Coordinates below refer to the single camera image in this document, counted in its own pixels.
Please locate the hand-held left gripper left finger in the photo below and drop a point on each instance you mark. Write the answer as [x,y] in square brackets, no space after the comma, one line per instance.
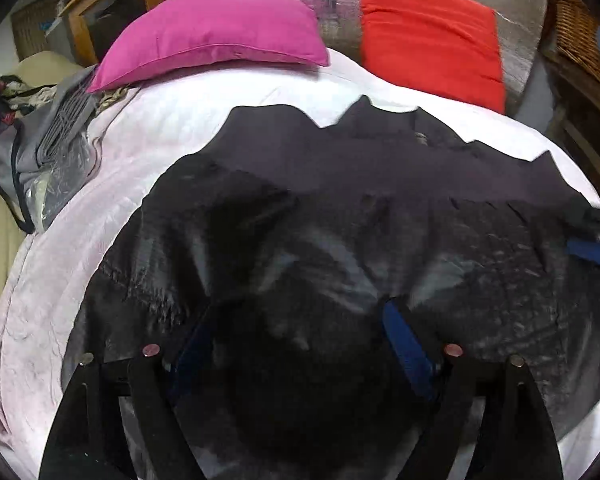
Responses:
[195,355]

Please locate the grey cloth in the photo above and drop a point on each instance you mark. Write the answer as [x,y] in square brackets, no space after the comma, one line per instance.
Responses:
[55,120]

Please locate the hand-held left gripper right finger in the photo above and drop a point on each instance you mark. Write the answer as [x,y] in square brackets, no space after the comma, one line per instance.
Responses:
[407,350]

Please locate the white bed blanket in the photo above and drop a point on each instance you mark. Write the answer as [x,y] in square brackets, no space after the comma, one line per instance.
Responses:
[180,115]

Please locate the beige sofa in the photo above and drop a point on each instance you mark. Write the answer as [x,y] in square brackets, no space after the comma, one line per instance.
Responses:
[0,250]

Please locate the wooden cabinet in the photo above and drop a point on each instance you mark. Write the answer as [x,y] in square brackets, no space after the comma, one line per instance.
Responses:
[82,30]

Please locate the red pillow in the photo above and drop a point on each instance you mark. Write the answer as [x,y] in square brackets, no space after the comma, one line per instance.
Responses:
[430,40]

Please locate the silver foil insulation mat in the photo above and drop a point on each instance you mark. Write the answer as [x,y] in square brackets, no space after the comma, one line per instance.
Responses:
[520,20]

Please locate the clear plastic packaging bag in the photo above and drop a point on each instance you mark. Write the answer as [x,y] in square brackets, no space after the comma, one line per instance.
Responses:
[65,180]

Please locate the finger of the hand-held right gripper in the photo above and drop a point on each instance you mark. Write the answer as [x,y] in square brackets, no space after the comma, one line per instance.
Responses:
[592,219]
[587,252]

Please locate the pink pillow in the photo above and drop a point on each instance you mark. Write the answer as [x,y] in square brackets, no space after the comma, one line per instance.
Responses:
[210,30]

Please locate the black puffer jacket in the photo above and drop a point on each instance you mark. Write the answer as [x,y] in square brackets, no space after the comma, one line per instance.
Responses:
[330,220]

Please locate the brown wicker cabinet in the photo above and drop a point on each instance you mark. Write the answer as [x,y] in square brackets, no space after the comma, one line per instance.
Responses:
[32,25]

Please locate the wicker basket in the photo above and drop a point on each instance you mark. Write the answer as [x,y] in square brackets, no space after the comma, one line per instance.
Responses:
[580,45]

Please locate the wooden table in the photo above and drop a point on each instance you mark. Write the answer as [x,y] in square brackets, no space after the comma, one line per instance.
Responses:
[580,125]

